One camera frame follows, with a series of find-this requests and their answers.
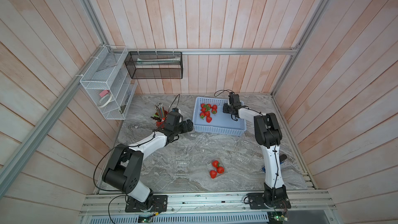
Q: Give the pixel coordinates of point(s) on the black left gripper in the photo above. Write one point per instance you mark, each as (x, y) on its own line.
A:
(190, 127)

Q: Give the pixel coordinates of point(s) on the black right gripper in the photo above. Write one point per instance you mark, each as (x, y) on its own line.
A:
(224, 108)

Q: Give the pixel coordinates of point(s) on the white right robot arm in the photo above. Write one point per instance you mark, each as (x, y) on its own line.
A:
(268, 135)

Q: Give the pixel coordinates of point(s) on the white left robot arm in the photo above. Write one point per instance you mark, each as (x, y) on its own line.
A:
(124, 166)

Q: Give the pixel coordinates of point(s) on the light blue perforated plastic basket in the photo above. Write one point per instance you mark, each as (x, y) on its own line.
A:
(221, 123)

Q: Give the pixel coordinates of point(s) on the red metal pencil bucket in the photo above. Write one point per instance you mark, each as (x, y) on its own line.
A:
(160, 122)

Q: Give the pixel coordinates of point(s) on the white tape roll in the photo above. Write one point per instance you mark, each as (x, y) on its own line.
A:
(105, 100)

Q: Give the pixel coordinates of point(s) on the pink sticky note pad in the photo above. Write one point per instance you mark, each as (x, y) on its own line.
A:
(103, 93)

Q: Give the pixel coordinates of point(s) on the black mesh wall basket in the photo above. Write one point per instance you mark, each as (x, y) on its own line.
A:
(154, 65)

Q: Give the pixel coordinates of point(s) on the white wire mesh shelf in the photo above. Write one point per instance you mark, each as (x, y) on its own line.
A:
(107, 71)

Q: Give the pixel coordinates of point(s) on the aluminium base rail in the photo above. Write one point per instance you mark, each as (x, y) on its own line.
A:
(208, 202)

